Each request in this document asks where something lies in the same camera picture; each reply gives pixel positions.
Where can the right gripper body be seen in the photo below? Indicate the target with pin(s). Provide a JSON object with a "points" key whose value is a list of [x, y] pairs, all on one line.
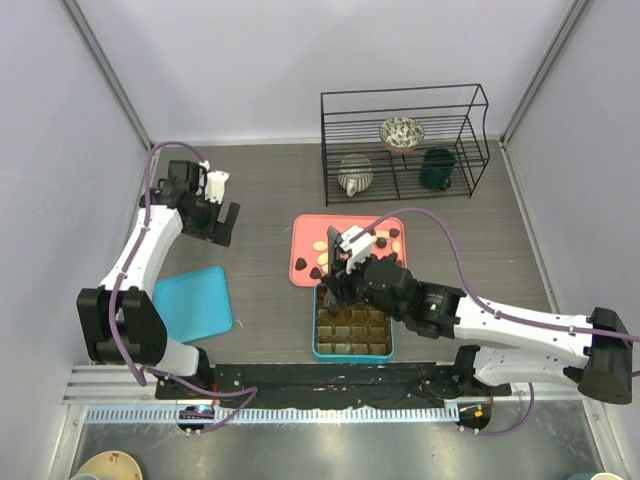
{"points": [[351, 287]]}

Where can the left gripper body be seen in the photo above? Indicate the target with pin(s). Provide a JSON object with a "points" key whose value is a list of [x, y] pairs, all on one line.
{"points": [[202, 226]]}

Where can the stainless steel tongs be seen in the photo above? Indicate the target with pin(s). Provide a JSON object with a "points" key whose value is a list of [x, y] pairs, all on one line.
{"points": [[332, 255]]}

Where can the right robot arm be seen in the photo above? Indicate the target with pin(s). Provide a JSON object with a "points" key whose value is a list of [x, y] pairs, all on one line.
{"points": [[504, 344]]}

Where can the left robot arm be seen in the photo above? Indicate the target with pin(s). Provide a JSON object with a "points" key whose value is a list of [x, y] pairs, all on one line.
{"points": [[119, 321]]}

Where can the gold plastic chocolate insert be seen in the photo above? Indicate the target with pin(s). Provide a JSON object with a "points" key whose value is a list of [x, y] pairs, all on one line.
{"points": [[350, 335]]}

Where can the blue chocolate tin box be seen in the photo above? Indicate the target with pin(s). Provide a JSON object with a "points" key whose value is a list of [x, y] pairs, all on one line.
{"points": [[350, 345]]}

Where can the pink tray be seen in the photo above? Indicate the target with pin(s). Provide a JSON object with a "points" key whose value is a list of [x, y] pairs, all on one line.
{"points": [[309, 242]]}

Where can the blue tin lid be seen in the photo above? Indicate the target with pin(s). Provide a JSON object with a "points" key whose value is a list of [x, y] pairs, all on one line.
{"points": [[194, 305]]}

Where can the striped ceramic cup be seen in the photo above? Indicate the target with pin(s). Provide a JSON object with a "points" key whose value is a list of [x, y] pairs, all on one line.
{"points": [[355, 174]]}

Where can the dark green mug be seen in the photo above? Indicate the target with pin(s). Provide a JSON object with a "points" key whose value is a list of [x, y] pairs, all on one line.
{"points": [[436, 169]]}

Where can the patterned ceramic bowl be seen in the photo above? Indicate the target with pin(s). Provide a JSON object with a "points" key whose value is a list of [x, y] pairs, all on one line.
{"points": [[401, 134]]}

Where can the beige plate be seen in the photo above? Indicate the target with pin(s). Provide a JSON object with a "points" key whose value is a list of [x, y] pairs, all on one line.
{"points": [[111, 464]]}

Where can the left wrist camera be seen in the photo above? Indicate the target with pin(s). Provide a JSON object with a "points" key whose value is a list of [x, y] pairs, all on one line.
{"points": [[212, 183]]}

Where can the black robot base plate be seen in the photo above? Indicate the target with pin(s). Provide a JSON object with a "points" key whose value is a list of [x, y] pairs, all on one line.
{"points": [[328, 386]]}

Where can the white cable duct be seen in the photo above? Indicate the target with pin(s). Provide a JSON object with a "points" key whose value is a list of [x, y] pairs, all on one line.
{"points": [[198, 414]]}

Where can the black wire rack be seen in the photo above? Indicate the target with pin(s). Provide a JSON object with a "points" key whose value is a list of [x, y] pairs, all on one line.
{"points": [[453, 116]]}

